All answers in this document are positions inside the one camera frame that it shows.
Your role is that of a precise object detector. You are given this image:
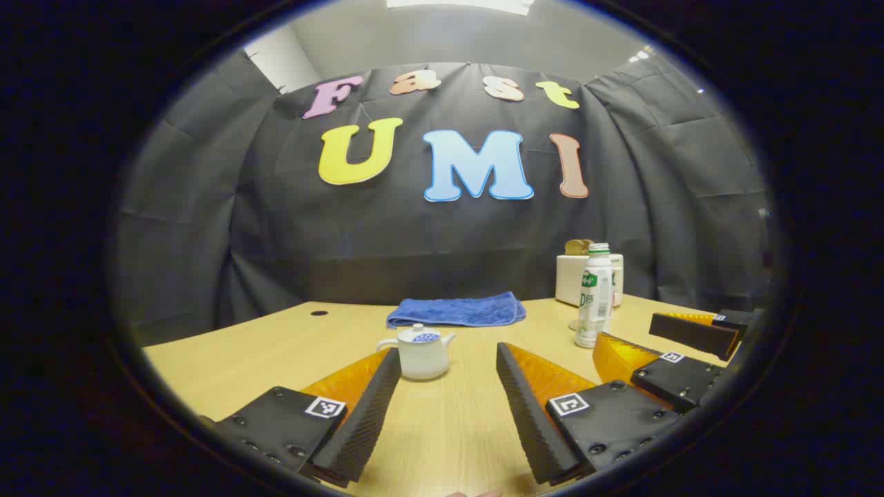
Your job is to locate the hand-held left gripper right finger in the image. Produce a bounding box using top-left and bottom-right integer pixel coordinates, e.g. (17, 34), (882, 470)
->
(496, 342), (691, 486)

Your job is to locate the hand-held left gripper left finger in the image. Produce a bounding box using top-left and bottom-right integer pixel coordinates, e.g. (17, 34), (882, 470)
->
(199, 347), (403, 487)

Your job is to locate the white teacup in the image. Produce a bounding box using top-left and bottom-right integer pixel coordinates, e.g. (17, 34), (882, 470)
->
(376, 324), (457, 381)

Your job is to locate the white water bottle green label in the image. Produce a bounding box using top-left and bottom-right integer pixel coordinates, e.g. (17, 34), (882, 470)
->
(575, 242), (615, 349)

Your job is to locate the white teacup lid blue pattern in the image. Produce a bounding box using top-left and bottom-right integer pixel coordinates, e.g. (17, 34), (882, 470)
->
(397, 323), (443, 345)

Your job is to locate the blue towel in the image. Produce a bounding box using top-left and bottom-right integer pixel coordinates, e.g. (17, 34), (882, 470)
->
(386, 291), (527, 329)

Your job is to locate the white toaster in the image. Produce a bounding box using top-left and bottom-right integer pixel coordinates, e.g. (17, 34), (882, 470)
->
(556, 253), (624, 308)

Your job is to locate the black backdrop cloth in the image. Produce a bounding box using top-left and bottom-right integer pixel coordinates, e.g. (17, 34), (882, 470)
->
(114, 48), (774, 346)

